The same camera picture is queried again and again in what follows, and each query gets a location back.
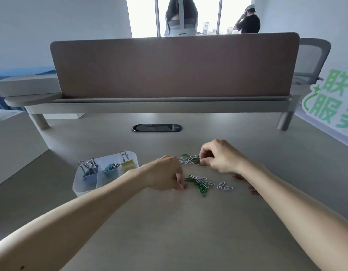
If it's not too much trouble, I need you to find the person's left hand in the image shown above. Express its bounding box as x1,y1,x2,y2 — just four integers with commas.
139,155,185,192

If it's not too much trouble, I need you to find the large glass window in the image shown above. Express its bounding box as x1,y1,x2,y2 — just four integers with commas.
126,0,253,38

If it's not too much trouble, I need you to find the person's right forearm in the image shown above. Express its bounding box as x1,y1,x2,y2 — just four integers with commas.
239,160,348,271

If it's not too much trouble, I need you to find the pile of coloured paper clips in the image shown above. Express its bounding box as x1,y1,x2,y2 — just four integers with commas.
177,153,260,198

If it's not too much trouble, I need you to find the black oval cable grommet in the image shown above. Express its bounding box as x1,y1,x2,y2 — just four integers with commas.
131,124,183,133

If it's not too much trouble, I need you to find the clear plastic organizer tray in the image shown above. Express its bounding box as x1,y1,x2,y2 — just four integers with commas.
72,150,140,197

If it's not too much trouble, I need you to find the person's left forearm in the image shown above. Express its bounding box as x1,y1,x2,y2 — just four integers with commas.
0,167,149,271

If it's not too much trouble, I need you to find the grey mesh office chair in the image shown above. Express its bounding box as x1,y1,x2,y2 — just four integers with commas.
291,38,332,87

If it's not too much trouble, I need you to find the brown desk divider panel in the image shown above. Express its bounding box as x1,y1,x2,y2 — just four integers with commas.
50,32,300,100

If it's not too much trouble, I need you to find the grey divider base rail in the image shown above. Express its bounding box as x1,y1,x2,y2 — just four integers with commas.
4,93,302,131

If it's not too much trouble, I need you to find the blue pleated table cloth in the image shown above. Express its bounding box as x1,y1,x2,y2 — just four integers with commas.
0,67,56,112

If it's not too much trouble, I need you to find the pile of colourful binder clips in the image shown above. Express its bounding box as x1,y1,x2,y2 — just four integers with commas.
77,150,135,184

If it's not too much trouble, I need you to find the person's right hand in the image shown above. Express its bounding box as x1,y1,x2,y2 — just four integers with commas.
198,139,250,175

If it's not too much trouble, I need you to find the white sign with green lettering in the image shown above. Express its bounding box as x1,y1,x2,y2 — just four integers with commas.
297,62,348,151

